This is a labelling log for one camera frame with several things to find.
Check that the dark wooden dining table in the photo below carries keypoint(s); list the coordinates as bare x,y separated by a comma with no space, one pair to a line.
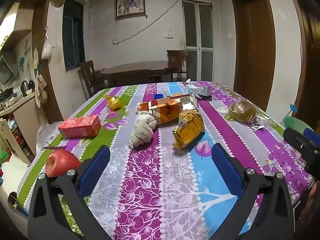
135,68

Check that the black kettle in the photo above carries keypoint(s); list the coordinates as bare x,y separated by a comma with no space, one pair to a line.
26,87

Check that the person's right forearm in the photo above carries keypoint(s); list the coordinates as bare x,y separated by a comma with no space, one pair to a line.
311,205

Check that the dark window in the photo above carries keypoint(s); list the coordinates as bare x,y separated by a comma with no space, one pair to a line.
72,35

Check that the red paper carton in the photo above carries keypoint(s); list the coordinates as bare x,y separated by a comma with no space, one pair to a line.
80,126

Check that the frosted glass door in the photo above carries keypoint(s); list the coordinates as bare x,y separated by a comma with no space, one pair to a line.
198,30

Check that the orange carton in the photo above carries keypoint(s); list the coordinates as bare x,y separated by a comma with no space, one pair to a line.
167,113

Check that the white wall switch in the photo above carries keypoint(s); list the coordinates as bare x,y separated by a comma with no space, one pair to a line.
168,35

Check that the brown wooden door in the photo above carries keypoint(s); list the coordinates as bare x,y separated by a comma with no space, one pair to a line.
252,42

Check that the blue bottle cap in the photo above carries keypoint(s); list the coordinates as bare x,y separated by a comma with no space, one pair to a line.
158,96

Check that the wooden chair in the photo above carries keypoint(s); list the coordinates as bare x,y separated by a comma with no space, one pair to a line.
87,67
176,57

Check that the hanging white plastic bag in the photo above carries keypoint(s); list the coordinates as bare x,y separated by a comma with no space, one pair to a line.
47,51

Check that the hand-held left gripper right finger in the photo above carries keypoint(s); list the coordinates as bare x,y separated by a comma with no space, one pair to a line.
225,170

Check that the small yellow foil wrapper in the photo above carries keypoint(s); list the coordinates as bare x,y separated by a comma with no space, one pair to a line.
114,103

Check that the tissue pack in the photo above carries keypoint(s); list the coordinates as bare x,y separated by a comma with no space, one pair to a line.
202,91

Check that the bread in clear plastic bag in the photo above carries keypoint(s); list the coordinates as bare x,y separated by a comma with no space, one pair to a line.
242,111

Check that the blue tape strip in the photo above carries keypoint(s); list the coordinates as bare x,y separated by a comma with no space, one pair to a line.
293,107

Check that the red apple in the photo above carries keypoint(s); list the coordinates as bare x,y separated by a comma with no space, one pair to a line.
58,163

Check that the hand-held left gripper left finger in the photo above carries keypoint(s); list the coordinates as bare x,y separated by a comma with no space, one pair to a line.
96,170

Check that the hanging beige cloth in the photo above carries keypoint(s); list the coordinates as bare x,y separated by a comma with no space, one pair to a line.
40,90

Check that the framed wall picture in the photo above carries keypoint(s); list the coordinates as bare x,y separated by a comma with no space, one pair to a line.
130,6

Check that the open dark wooden door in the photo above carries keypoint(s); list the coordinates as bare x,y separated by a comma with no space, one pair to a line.
312,55

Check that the kitchen counter cabinet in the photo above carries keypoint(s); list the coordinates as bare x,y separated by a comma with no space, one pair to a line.
22,120

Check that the green trash bin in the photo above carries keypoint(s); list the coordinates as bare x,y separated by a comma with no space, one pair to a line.
295,123

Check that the golden plastic package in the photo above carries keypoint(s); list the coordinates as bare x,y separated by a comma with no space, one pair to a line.
187,130

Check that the small white lid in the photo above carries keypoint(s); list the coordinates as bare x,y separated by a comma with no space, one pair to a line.
222,109

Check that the small wall switch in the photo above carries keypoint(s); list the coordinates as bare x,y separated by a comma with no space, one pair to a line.
230,35

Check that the striped floral tablecloth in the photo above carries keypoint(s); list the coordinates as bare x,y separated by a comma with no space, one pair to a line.
155,180

